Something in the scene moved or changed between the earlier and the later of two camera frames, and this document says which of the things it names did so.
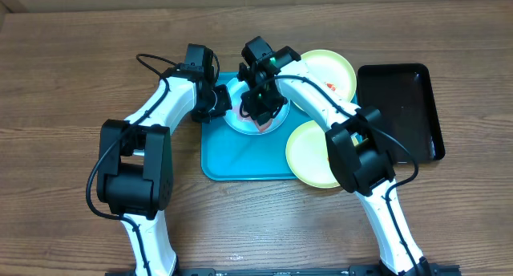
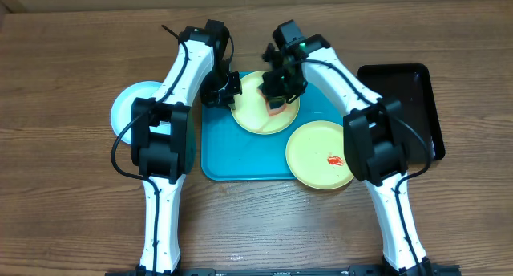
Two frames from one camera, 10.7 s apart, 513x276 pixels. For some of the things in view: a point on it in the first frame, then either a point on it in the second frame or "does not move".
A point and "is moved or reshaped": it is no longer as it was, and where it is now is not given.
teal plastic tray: x=229 y=155 does not move
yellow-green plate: x=333 y=71 is moved or reshaped
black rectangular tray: x=402 y=94 does not move
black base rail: x=375 y=270 does not move
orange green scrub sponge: x=261 y=127 is moved or reshaped
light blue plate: x=239 y=123 to x=121 y=111
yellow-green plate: x=308 y=155 does not move
